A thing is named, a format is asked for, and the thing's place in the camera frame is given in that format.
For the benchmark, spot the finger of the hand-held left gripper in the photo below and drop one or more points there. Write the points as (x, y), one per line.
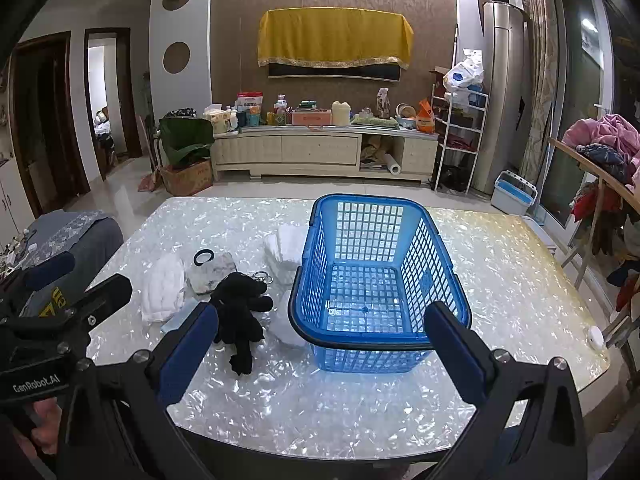
(50, 270)
(107, 294)

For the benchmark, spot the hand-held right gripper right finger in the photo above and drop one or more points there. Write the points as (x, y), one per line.
(450, 350)

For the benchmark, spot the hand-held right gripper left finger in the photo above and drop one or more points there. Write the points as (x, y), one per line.
(187, 355)

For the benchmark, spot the grey marbled cloth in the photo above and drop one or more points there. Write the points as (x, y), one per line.
(217, 274)

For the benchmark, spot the blue plastic basket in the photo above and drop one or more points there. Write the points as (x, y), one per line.
(300, 320)

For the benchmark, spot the white soft cloth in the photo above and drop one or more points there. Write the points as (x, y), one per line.
(285, 330)

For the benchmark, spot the person's left hand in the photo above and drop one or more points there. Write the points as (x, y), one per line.
(47, 422)

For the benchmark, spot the light blue face mask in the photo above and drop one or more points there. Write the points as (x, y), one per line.
(175, 321)

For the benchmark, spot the grey covered chair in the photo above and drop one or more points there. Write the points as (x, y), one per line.
(75, 240)

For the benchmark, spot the white folded towel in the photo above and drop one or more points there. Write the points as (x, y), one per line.
(162, 290)

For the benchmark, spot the black plush toy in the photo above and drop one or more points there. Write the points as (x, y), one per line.
(240, 310)

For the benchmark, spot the metal key rings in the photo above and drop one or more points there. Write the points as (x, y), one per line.
(265, 277)

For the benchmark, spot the red broom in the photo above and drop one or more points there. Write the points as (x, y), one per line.
(147, 181)

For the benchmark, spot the cardboard box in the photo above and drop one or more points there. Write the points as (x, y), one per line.
(187, 180)

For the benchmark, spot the white folded cloth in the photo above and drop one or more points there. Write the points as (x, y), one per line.
(282, 250)

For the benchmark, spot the white round device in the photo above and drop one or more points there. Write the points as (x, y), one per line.
(595, 337)

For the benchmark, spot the dark wooden door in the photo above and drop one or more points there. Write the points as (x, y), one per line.
(50, 120)

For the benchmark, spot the white blue storage box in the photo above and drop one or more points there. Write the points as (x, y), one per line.
(512, 192)

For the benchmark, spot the white paper roll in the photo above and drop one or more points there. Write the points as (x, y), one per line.
(392, 164)

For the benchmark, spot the yellow tissue carton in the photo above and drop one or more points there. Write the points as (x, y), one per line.
(219, 122)

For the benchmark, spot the white metal rack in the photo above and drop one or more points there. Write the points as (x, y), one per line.
(484, 125)

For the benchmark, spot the orange bag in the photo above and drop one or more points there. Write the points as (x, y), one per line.
(425, 117)

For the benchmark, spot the white and red bag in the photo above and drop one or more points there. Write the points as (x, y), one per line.
(249, 101)

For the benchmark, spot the cream television cabinet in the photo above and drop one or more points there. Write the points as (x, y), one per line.
(320, 147)

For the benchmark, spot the cream plastic jug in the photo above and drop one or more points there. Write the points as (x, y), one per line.
(341, 114)

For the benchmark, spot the pile of clothes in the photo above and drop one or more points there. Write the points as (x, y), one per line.
(607, 140)

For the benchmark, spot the pink box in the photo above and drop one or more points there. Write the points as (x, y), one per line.
(311, 118)

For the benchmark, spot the standing air conditioner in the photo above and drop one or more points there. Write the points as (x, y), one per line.
(500, 85)

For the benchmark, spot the white plastic bag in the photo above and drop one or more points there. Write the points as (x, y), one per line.
(465, 72)

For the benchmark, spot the black television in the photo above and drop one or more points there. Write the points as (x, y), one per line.
(335, 71)

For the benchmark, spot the patterned curtain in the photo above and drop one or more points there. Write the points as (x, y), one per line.
(537, 60)

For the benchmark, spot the yellow cover cloth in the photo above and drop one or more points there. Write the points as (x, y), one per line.
(335, 35)

